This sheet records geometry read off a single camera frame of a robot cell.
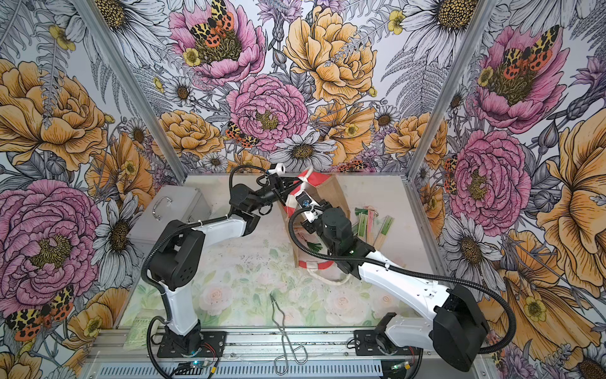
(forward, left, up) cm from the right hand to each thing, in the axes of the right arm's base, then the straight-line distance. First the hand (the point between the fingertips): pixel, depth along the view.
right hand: (307, 202), depth 76 cm
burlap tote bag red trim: (+3, -4, +4) cm, 7 cm away
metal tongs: (-37, +4, -28) cm, 47 cm away
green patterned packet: (-30, +54, -24) cm, 66 cm away
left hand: (+4, 0, +5) cm, 7 cm away
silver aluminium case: (+9, +46, -10) cm, 48 cm away
